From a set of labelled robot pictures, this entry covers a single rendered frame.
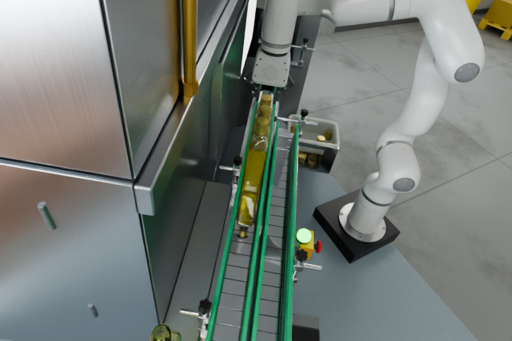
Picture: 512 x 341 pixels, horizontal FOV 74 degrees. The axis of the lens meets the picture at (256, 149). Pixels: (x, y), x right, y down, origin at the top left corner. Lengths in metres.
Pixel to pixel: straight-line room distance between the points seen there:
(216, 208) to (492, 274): 2.15
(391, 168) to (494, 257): 1.89
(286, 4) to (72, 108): 0.60
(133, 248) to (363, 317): 0.93
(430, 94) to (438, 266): 1.74
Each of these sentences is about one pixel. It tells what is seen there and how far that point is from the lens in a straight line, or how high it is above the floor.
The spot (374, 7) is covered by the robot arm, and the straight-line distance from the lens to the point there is 0.89.
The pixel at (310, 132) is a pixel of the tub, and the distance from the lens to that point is 1.59.
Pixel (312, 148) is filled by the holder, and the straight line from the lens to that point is 1.45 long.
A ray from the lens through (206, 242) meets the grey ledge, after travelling 1.01.
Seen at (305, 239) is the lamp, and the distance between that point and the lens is 1.10.
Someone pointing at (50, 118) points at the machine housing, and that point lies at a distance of 0.44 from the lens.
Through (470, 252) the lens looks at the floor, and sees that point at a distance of 2.85.
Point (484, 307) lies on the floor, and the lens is 2.66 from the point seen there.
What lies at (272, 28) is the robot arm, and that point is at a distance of 0.90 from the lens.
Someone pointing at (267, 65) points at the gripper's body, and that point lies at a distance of 0.96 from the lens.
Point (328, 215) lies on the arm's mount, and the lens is 1.45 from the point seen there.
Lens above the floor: 1.91
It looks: 43 degrees down
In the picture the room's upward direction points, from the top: 10 degrees clockwise
